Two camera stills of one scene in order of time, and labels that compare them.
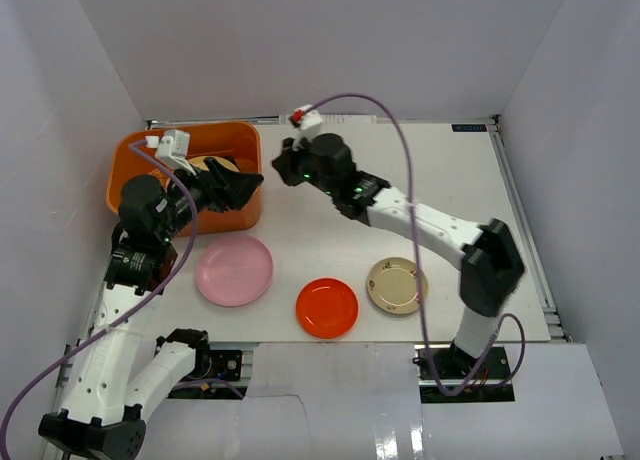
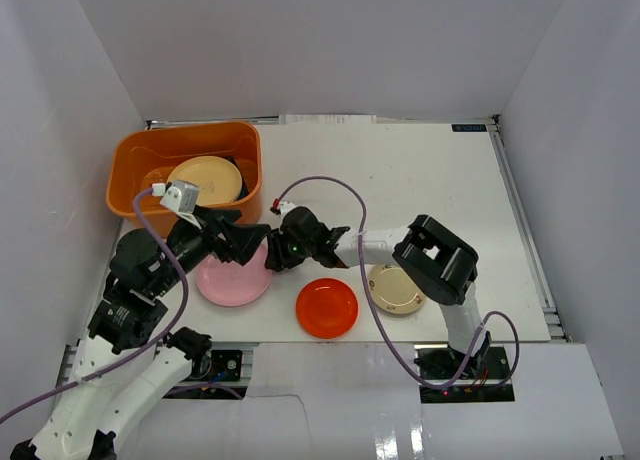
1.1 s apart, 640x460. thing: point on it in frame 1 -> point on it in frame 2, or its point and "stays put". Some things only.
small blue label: x=469 y=127 stays put
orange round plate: x=327 y=307 stays put
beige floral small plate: x=392 y=285 stays put
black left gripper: x=213 y=184 -> x=216 y=234
